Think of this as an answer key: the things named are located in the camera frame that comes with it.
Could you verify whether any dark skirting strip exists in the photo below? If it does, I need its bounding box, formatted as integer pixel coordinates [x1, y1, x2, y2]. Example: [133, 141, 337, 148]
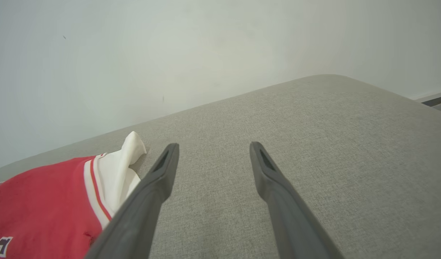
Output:
[415, 90, 441, 115]

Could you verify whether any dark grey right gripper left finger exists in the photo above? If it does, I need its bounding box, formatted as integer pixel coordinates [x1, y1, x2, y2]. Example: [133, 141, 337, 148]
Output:
[83, 143, 179, 259]

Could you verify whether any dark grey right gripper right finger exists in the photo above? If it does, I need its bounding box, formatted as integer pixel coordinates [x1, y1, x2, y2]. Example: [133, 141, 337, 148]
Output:
[250, 141, 345, 259]

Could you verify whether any red white basketball jersey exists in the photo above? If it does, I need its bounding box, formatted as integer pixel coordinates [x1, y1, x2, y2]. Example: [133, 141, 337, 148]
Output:
[0, 131, 147, 259]

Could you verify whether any grey fabric sofa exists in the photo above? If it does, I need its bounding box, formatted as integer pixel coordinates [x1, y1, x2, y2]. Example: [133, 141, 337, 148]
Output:
[0, 74, 441, 259]

